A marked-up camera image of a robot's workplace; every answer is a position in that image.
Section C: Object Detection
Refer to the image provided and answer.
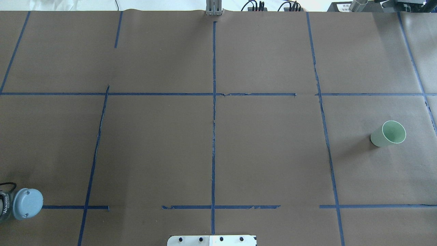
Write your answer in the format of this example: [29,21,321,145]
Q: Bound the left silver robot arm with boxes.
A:
[0,182,44,223]

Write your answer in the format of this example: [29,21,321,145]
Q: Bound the green cup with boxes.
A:
[370,120,406,147]

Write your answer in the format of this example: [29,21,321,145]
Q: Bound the grey equipment with label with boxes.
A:
[327,0,436,13]

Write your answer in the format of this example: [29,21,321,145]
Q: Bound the grey metal camera post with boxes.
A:
[206,0,223,16]

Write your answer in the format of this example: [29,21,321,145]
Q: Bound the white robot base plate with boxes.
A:
[167,235,257,246]

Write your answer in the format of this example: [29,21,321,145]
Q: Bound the black cable bundle left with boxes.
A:
[241,1,268,12]

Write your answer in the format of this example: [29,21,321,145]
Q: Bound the black cable bundle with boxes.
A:
[241,1,268,12]
[278,1,302,12]

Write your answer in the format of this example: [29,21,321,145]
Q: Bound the black cable bundle right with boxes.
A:
[278,1,302,12]

